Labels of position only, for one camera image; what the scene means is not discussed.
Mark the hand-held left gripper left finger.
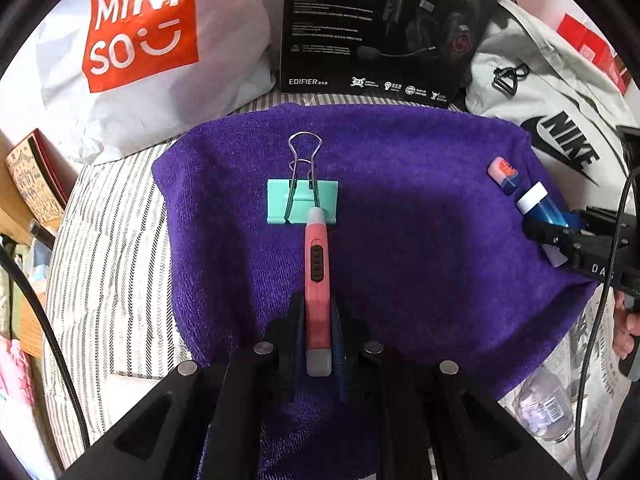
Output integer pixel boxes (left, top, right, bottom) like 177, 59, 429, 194
62, 302, 308, 480

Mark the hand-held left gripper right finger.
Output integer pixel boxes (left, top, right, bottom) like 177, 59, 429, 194
330, 300, 576, 480

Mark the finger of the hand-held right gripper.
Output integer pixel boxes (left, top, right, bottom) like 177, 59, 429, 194
562, 207, 623, 233
523, 220, 583, 261

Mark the blue bottle white cap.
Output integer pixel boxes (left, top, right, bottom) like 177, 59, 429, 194
516, 181, 583, 267

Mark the pink utility knife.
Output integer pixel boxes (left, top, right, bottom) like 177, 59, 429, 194
303, 207, 334, 378

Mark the clear plastic bottle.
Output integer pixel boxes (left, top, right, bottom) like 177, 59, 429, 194
515, 365, 576, 443

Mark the person's right hand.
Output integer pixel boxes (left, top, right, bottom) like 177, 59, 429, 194
612, 292, 640, 361

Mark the purple towel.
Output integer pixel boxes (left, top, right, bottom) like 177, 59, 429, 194
151, 102, 601, 480

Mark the grey waist bag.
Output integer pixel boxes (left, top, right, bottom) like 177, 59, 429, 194
465, 0, 636, 191

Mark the mint green binder clip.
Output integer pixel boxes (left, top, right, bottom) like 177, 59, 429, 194
265, 131, 342, 226

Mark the red paper bag white print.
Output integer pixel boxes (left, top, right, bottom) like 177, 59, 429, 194
557, 10, 630, 95

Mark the black headset box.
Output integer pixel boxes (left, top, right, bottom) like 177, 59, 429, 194
279, 0, 506, 108

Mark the pink cloth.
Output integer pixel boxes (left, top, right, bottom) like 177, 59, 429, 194
0, 335, 36, 411

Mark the white shopping bag orange label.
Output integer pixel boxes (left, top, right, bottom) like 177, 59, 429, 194
36, 0, 277, 166

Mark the patterned cardboard box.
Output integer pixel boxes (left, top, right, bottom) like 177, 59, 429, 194
5, 129, 68, 226

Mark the black cable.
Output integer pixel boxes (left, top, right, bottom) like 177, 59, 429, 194
0, 247, 92, 451
574, 167, 640, 480

